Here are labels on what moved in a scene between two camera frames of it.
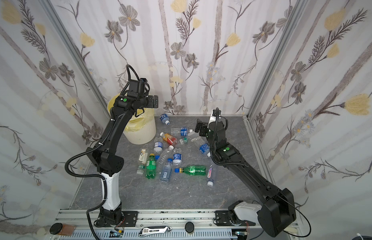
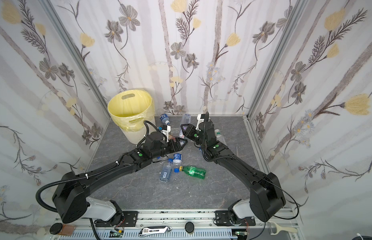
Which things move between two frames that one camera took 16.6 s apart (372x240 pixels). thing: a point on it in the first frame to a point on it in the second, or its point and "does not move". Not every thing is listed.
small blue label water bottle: [177, 156] does not move
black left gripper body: [154, 101] to [173, 145]
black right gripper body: [199, 127] to [191, 132]
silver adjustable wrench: [146, 231] does not move
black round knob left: [55, 228] does not move
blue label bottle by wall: [165, 119] does not move
